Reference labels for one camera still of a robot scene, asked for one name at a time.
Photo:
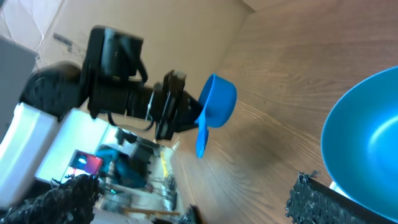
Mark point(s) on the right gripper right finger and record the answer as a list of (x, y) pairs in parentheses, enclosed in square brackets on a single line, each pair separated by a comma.
[(311, 202)]

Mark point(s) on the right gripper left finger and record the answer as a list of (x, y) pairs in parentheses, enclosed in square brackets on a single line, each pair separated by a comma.
[(69, 202)]

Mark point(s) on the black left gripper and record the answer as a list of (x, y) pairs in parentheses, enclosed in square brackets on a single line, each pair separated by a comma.
[(172, 108)]

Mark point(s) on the blue plastic measuring scoop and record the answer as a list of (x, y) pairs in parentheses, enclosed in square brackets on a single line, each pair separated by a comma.
[(218, 99)]

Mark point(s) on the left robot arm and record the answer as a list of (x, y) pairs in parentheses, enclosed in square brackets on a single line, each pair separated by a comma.
[(112, 81)]

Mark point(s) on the white digital kitchen scale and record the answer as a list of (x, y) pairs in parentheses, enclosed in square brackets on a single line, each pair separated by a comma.
[(336, 188)]

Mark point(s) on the teal blue bowl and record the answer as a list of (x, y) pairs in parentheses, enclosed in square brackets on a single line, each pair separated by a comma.
[(359, 143)]

